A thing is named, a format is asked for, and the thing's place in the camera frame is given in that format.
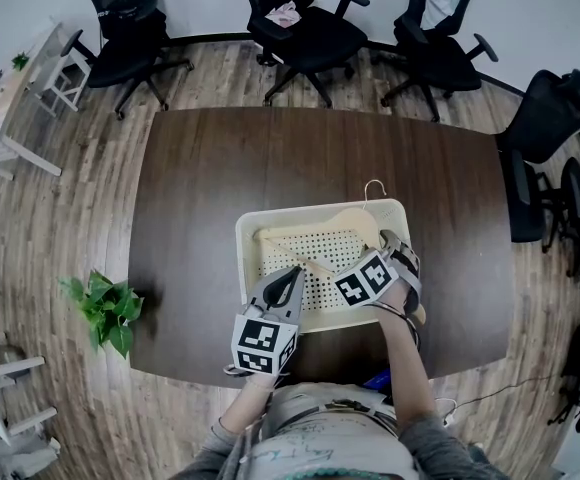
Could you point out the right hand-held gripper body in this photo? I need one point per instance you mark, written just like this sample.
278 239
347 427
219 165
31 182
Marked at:
367 278

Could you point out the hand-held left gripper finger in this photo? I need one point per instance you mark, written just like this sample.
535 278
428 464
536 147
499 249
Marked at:
292 303
262 290

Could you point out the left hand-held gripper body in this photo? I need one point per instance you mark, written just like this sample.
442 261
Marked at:
262 340

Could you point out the wooden clothes hanger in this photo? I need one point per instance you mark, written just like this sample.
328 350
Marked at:
355 220

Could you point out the cream plastic basket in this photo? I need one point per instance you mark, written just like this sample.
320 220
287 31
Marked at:
280 248

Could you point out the person's right forearm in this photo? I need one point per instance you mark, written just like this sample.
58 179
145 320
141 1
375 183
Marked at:
407 363

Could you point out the person's left forearm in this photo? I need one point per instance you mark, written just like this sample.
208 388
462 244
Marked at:
250 403

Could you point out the black device blue screen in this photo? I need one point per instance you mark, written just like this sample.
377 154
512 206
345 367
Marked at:
376 379

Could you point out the person's grey white clothing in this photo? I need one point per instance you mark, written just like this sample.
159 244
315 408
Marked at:
330 443

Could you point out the green potted plant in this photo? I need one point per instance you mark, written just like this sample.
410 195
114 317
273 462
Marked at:
105 303

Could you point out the black mesh office chair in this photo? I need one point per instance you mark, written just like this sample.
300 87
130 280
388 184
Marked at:
550 118

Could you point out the pink crumpled cloth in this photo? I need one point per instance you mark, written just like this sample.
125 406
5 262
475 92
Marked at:
284 14

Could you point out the white stool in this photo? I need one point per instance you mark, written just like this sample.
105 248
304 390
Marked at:
62 75

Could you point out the light wooden desk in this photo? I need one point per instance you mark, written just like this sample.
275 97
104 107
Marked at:
0 113

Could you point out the small green desk plant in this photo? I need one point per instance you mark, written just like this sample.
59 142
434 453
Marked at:
20 61

